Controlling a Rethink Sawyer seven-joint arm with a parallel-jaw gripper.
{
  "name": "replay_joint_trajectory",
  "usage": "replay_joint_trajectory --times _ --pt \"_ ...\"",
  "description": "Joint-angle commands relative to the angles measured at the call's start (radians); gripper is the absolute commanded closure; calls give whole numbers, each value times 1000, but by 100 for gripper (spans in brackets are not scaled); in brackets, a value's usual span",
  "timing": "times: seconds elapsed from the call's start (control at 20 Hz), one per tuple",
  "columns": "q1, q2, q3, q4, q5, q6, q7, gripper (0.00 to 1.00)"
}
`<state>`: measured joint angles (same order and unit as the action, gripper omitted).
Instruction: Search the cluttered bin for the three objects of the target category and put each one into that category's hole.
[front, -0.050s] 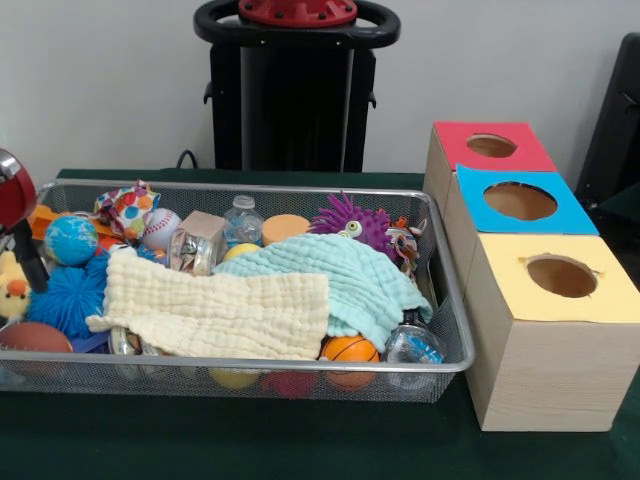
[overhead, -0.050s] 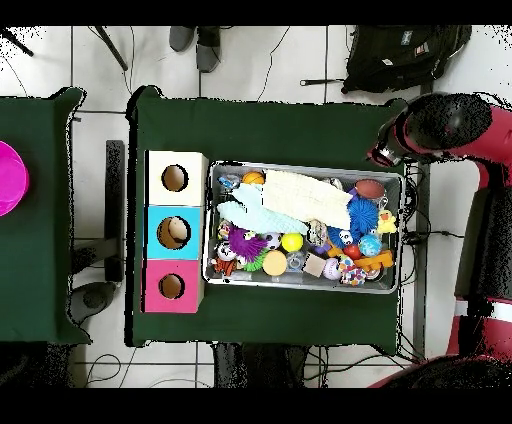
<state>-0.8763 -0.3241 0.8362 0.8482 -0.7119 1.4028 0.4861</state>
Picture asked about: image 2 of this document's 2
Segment purple spiky monster toy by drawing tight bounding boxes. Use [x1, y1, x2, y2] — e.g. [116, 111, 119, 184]
[228, 225, 269, 263]

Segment black backpack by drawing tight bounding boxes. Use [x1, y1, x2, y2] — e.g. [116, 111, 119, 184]
[299, 25, 473, 95]

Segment wooden box with three holes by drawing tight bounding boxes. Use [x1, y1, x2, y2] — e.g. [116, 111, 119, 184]
[141, 149, 210, 315]

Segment pink plastic bowl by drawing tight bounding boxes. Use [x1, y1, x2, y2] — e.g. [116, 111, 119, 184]
[0, 139, 30, 218]

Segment mint waffle cloth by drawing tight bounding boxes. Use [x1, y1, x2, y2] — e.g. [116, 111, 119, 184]
[216, 182, 310, 236]

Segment black panel on stand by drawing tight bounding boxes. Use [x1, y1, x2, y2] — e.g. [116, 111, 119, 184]
[67, 139, 126, 326]

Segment dark green tablecloth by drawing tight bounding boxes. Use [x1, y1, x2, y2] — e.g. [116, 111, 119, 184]
[0, 86, 93, 345]
[124, 85, 410, 348]

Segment brown toy football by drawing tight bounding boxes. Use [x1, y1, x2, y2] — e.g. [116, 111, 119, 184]
[354, 178, 386, 201]

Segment grey metal rail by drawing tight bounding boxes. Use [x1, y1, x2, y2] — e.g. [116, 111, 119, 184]
[411, 81, 435, 361]

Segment yellow duck plush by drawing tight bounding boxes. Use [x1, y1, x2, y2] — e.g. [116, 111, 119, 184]
[376, 208, 398, 235]

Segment blue spiky ball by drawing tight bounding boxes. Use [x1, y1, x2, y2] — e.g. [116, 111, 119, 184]
[346, 195, 379, 235]

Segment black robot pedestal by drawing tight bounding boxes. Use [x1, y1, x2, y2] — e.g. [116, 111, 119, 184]
[211, 341, 311, 389]

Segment orange plastic toy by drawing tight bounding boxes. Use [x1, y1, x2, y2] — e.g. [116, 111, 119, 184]
[353, 249, 395, 273]

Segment cream waffle cloth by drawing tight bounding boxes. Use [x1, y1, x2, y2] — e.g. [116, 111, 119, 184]
[261, 169, 354, 231]

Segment black tripod leg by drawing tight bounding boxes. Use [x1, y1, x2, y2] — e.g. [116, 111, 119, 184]
[93, 25, 129, 72]
[0, 26, 35, 57]

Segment round orange sponge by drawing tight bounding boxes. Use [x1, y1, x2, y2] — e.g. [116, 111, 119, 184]
[262, 249, 288, 277]

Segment silver mesh bin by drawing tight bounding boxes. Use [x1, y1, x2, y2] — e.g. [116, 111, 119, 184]
[202, 159, 405, 295]

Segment blue green globe ball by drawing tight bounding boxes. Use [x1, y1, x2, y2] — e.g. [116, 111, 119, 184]
[357, 233, 383, 258]

